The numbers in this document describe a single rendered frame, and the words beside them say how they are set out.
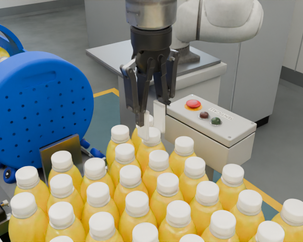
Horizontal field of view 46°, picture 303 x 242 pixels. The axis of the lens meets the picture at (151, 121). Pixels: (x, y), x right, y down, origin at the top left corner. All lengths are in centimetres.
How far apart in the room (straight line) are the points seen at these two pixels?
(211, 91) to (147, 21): 84
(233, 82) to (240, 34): 118
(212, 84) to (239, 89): 112
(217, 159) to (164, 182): 21
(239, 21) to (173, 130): 52
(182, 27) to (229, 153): 61
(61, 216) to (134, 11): 35
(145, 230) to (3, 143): 43
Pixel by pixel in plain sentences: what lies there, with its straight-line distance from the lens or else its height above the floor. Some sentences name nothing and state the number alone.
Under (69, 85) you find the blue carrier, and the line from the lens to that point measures 88.
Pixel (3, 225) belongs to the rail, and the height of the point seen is 97.
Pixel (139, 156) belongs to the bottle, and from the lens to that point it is 77.
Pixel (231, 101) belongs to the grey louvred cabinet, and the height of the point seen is 36.
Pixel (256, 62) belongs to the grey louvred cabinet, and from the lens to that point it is 254.
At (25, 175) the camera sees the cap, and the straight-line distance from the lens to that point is 69.
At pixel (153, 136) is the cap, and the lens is 74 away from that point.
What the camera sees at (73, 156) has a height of 100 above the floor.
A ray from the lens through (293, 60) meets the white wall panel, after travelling 369.
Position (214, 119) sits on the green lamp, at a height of 111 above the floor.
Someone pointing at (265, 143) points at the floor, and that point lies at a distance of 277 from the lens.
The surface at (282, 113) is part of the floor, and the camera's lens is 320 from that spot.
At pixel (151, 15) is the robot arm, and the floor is 137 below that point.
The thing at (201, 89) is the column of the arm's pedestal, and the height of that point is 92.
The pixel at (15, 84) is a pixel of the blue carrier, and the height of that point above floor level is 120.
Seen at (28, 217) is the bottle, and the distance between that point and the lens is 64.
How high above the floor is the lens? 153
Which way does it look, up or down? 32 degrees down
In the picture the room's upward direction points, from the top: straight up
